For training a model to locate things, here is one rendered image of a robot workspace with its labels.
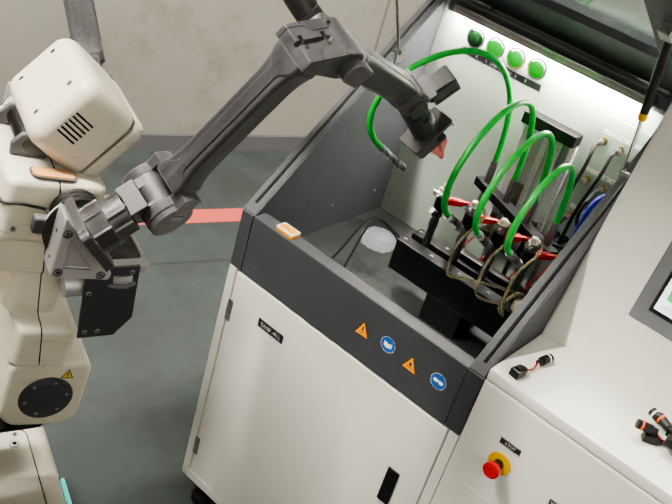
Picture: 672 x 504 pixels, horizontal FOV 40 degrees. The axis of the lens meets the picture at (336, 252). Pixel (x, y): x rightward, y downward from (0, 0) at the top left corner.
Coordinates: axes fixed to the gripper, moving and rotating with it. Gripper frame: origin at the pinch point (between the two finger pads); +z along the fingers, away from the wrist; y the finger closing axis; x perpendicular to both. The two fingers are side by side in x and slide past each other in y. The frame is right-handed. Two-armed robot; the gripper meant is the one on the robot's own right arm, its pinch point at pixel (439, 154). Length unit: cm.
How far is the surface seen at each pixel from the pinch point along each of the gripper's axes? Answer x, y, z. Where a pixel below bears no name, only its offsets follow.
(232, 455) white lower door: 13, -85, 51
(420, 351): -25.1, -31.2, 13.5
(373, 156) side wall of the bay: 35.8, -5.3, 25.4
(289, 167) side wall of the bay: 28.3, -24.9, 1.0
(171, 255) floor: 136, -74, 100
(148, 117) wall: 219, -47, 106
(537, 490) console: -58, -32, 28
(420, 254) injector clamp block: -1.9, -15.9, 19.8
